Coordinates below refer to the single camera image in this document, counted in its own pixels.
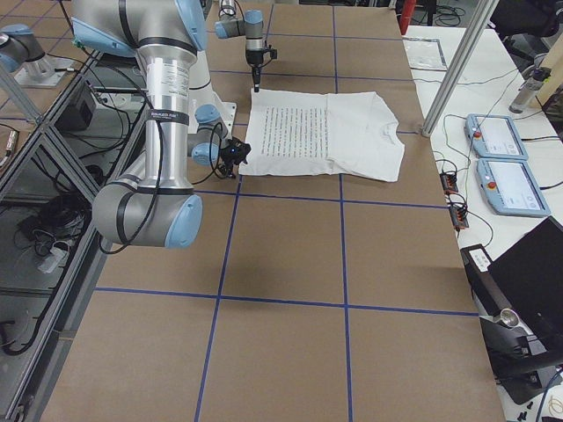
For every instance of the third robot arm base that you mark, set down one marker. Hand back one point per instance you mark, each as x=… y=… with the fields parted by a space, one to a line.
x=23 y=55

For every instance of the white central pedestal column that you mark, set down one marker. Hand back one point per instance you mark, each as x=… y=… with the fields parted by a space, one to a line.
x=206 y=88

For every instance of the water bottle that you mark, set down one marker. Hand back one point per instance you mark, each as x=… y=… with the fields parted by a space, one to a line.
x=529 y=89

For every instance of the aluminium frame post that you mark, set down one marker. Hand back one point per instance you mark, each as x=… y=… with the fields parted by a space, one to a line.
x=470 y=39

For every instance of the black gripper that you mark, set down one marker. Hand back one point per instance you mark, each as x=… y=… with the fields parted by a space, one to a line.
x=253 y=60
x=237 y=155

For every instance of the aluminium floor frame rail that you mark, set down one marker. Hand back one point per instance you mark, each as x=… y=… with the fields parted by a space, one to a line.
x=49 y=248

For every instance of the clear plastic sheet document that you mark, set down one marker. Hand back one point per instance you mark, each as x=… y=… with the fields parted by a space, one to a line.
x=425 y=54

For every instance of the black office chair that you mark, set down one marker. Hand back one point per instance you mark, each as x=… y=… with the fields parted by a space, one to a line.
x=540 y=19

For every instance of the lower blue teach pendant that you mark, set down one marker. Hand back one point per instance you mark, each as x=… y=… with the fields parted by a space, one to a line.
x=510 y=188

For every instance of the blue teach pendant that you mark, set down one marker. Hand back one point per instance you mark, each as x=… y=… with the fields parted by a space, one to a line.
x=510 y=188
x=494 y=136

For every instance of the orange black connector board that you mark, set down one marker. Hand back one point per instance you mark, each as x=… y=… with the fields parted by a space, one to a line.
x=457 y=204

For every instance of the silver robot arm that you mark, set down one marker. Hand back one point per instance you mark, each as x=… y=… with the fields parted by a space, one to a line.
x=234 y=22
x=153 y=202

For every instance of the upper blue teach pendant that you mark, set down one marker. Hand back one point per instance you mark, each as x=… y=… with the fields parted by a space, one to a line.
x=494 y=136

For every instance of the black laptop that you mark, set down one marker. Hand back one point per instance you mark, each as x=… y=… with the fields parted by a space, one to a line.
x=529 y=274

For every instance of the white printed t-shirt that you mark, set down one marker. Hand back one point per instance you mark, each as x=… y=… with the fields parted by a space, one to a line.
x=308 y=134

